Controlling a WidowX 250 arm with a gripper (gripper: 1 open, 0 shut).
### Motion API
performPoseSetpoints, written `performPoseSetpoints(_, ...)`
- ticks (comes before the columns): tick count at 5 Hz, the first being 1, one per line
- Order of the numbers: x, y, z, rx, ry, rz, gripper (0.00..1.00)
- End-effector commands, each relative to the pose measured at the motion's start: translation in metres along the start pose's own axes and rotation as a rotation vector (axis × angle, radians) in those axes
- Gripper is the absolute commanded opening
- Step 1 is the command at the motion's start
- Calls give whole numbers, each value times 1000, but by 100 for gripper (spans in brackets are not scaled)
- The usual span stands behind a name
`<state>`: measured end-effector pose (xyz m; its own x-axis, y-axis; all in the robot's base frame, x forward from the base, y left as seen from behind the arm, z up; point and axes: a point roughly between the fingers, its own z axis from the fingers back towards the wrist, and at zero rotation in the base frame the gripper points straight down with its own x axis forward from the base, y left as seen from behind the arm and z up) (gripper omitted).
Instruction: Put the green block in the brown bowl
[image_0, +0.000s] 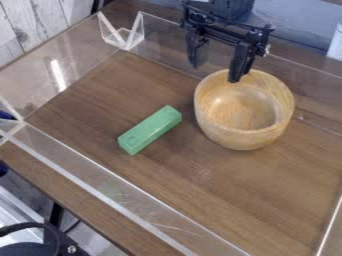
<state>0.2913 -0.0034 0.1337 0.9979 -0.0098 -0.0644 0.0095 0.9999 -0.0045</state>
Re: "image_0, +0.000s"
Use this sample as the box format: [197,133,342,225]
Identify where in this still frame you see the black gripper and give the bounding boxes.
[181,0,275,83]

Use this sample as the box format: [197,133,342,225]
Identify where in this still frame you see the green rectangular block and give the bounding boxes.
[118,105,183,155]

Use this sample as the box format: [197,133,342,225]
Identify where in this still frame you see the brown wooden bowl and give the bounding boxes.
[194,69,295,151]

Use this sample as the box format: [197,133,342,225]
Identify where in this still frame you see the clear acrylic tray walls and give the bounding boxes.
[0,13,342,256]

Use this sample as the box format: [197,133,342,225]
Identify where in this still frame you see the black table leg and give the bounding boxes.
[50,203,64,228]

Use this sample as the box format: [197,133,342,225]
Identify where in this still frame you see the black metal bracket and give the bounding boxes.
[58,234,90,256]

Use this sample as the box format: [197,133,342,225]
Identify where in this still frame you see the black cable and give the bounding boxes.
[0,222,62,256]

